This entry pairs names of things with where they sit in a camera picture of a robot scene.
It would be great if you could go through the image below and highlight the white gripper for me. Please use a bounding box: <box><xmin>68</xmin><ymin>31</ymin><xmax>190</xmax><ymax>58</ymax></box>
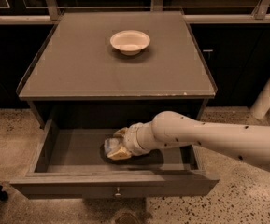
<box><xmin>106</xmin><ymin>122</ymin><xmax>151</xmax><ymax>161</ymax></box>

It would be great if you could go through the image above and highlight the blue plastic bottle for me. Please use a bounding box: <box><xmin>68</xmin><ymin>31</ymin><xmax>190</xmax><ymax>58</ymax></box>
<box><xmin>104</xmin><ymin>138</ymin><xmax>121</xmax><ymax>160</ymax></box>

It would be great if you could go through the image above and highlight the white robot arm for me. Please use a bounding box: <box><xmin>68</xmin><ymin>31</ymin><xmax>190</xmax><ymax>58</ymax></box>
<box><xmin>104</xmin><ymin>111</ymin><xmax>270</xmax><ymax>172</ymax></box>

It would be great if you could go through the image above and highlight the small metal drawer knob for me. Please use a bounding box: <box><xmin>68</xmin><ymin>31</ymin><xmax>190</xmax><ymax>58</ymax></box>
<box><xmin>114</xmin><ymin>187</ymin><xmax>122</xmax><ymax>198</ymax></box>

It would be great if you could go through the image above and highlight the open grey top drawer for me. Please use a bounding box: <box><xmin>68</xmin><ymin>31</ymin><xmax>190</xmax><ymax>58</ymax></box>
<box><xmin>10</xmin><ymin>120</ymin><xmax>219</xmax><ymax>199</ymax></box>

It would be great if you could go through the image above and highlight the grey cabinet with counter top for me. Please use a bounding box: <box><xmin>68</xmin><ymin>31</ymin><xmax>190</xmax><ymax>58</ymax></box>
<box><xmin>17</xmin><ymin>11</ymin><xmax>217</xmax><ymax>129</ymax></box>

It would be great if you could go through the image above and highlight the white bowl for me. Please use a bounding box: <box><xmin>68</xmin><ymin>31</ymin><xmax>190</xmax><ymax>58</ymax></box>
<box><xmin>110</xmin><ymin>30</ymin><xmax>150</xmax><ymax>56</ymax></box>

